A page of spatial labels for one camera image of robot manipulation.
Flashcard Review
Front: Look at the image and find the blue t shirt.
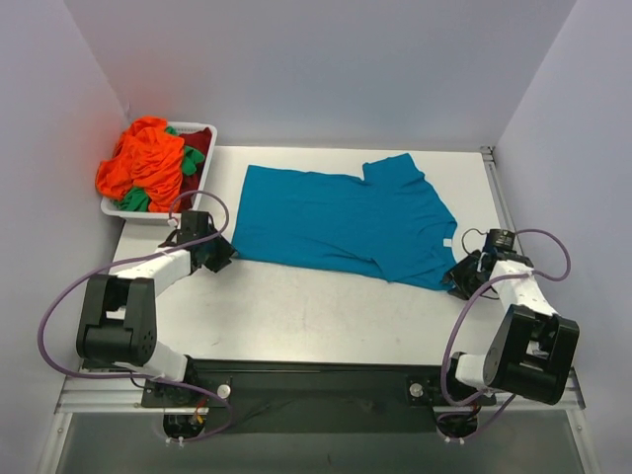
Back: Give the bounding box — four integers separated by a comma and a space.
233, 154, 457, 291

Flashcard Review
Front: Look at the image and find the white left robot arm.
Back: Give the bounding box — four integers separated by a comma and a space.
76, 210, 236, 407

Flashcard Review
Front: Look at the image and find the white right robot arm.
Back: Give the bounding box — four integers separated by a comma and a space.
437, 229, 580, 406

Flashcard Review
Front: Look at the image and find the green t shirt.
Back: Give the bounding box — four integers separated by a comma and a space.
95, 117, 206, 213

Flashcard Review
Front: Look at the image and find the white plastic basket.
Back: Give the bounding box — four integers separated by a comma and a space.
101, 120, 219, 227

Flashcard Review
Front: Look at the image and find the orange t shirt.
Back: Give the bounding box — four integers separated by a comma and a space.
95, 116, 185, 212

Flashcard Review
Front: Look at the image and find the dark red t shirt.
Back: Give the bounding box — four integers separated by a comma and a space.
179, 127, 212, 194

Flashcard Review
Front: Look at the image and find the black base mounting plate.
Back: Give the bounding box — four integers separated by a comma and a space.
141, 358, 490, 435

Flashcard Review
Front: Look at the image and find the aluminium frame rail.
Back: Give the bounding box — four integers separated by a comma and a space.
481, 147, 600, 473

